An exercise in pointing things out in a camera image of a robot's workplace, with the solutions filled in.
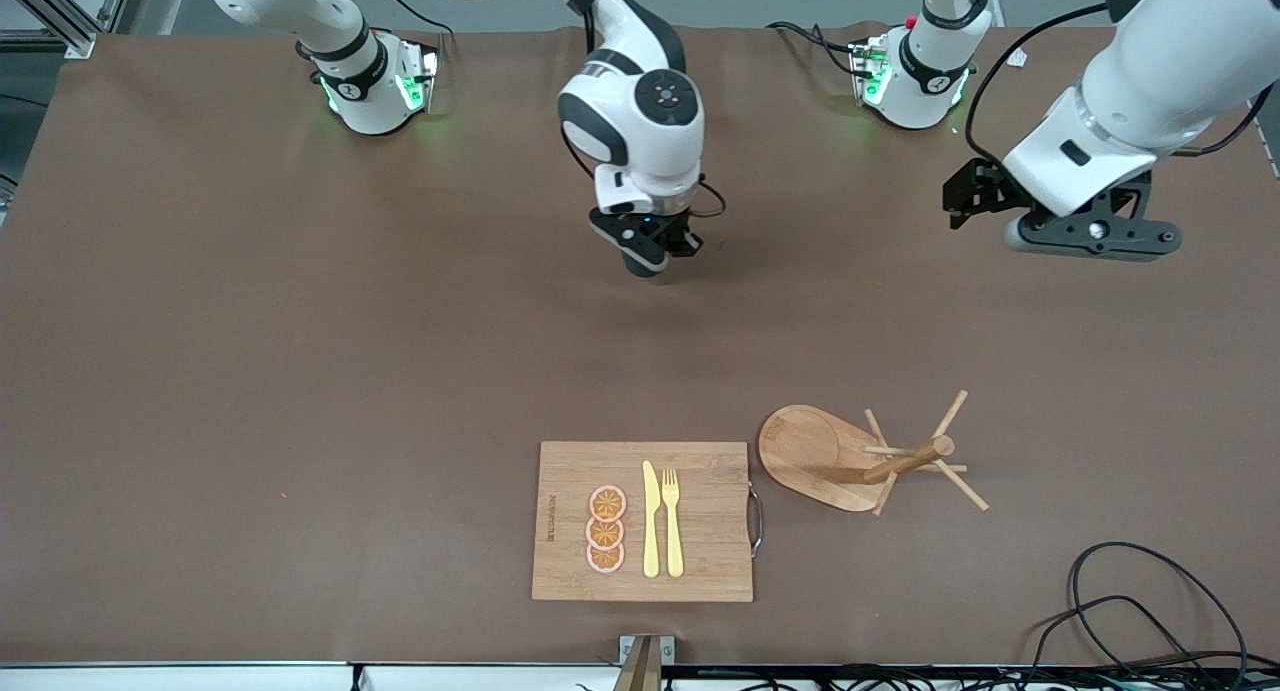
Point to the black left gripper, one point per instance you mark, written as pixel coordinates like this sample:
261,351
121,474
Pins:
985,189

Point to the metal camera stand bracket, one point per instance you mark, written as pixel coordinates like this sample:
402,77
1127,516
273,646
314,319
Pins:
645,661

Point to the yellow plastic fork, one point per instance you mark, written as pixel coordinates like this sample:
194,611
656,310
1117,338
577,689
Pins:
674,541

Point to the white paper scrap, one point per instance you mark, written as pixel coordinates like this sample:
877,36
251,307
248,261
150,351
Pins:
1017,59

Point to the wooden cup rack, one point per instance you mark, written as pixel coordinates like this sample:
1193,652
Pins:
815,456

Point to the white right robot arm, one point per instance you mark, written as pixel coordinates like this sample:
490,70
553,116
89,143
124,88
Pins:
640,121

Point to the yellow plastic knife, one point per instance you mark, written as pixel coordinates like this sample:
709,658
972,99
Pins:
651,531

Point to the toy orange slice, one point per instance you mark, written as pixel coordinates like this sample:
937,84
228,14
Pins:
607,503
605,559
605,534

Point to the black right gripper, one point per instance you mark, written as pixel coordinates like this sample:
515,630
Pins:
680,233

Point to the bamboo cutting board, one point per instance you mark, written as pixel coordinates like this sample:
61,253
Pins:
700,531

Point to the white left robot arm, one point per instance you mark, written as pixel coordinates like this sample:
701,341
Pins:
1130,101

